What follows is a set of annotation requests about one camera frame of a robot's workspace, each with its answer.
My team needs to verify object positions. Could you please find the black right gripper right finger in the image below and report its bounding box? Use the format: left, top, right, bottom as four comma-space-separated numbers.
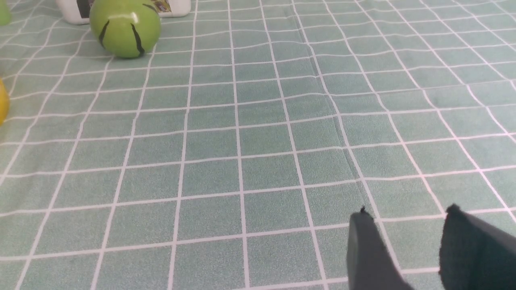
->
439, 204, 516, 290

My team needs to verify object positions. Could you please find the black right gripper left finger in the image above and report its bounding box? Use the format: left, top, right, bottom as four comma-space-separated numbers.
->
347, 206, 413, 290

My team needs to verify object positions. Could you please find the small green object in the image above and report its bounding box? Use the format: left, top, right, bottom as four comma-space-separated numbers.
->
0, 0, 12, 26

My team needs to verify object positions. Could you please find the green round toy fruit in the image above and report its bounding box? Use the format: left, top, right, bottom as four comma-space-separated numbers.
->
90, 10, 162, 59

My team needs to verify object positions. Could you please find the yellow round object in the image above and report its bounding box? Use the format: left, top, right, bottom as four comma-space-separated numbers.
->
0, 79, 10, 126

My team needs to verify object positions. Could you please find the white plastic container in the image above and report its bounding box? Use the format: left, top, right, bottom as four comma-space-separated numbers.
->
54, 0, 192, 25

